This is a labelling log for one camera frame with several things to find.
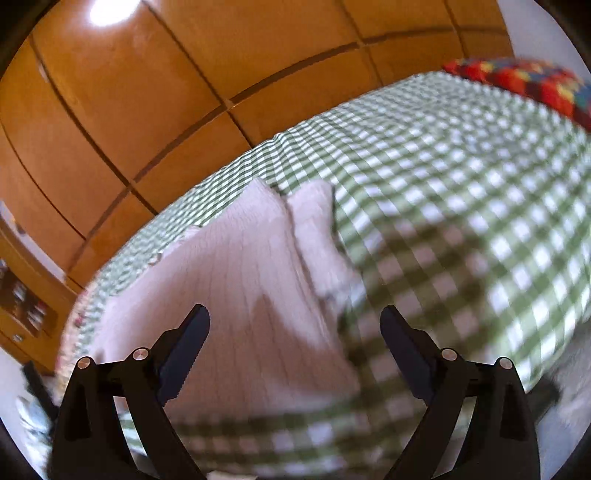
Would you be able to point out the orange wooden wardrobe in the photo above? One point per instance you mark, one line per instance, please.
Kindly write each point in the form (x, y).
(184, 101)

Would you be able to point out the multicoloured plaid pillow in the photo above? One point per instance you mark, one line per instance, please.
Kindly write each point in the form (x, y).
(521, 81)

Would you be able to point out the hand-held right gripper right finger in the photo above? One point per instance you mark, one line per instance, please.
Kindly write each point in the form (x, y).
(411, 360)

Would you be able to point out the green checkered bed sheet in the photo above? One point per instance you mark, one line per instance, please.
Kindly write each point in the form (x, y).
(443, 221)

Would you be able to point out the wooden shelf with items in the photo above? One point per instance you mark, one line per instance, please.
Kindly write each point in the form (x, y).
(23, 300)

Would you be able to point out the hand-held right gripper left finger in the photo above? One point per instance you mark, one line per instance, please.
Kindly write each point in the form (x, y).
(182, 364)

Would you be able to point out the pink ribbed knit pants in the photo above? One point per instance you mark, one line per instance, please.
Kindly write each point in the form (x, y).
(258, 295)

